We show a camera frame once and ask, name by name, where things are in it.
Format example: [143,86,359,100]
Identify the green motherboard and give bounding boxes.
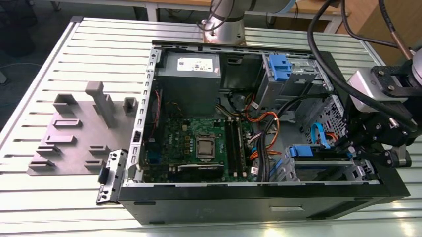
[140,117,263,183]

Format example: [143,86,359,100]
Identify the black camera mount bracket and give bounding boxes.
[368,64,415,97]

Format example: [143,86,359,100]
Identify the black PC case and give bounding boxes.
[116,40,411,225]

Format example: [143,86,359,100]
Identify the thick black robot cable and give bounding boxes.
[307,0,416,129]

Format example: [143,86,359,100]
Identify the blue drive latch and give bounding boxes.
[268,54,294,82]

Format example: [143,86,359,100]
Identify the blue wire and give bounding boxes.
[311,122,334,150]

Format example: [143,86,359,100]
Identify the orange wire bundle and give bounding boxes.
[246,111,283,160]

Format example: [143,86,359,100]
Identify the silver CPU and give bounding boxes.
[196,139,215,158]

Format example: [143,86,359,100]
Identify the grey parts rack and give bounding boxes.
[25,81,139,177]

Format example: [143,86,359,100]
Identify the metal slot retainer bracket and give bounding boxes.
[95,149,129,205]

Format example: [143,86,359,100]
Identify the black plastic shroud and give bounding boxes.
[219,54,262,91]

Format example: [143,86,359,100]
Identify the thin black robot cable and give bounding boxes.
[340,0,402,49]

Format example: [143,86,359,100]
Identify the grey power supply unit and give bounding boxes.
[153,54,222,119]

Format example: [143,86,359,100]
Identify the hard disk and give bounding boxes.
[270,144,356,182]

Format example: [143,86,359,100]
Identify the black graphics card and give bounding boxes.
[167,162,227,183]

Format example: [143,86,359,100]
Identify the wooden cabinet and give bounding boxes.
[358,0,422,67]

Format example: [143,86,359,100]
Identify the metal drive cage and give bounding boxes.
[256,53,334,112]

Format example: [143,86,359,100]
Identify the black cable with copper end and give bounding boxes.
[376,0,415,60]

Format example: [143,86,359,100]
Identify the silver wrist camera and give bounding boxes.
[346,70,410,113]

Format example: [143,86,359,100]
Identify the orange wire with black plug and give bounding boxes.
[324,132,346,148]

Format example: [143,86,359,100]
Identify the metal disk bay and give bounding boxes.
[270,144,379,182]

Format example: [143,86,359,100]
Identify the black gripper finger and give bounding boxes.
[334,120,367,149]
[346,145,412,169]

